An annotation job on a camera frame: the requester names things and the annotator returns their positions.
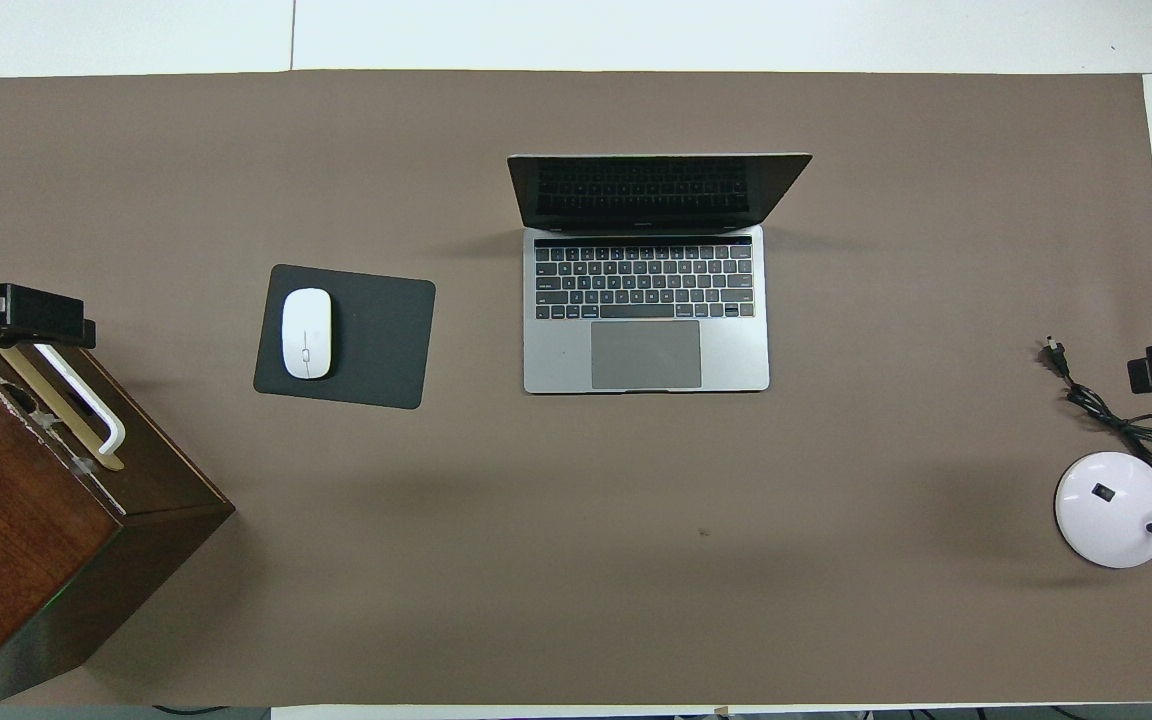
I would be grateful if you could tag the silver grey laptop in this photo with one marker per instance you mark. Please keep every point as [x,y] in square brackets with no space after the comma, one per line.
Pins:
[646,350]

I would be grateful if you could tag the white desk lamp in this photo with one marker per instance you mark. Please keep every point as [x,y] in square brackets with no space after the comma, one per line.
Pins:
[1111,515]

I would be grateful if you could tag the brown table mat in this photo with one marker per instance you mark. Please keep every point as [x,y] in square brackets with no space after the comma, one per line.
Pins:
[576,560]

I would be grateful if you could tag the dark wooden box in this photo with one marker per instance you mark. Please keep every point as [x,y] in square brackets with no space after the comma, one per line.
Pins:
[26,540]

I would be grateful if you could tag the white computer mouse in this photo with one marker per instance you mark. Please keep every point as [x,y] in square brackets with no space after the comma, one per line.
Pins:
[306,333]

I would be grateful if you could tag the black mouse pad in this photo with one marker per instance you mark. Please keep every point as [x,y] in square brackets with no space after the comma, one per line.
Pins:
[381,335]

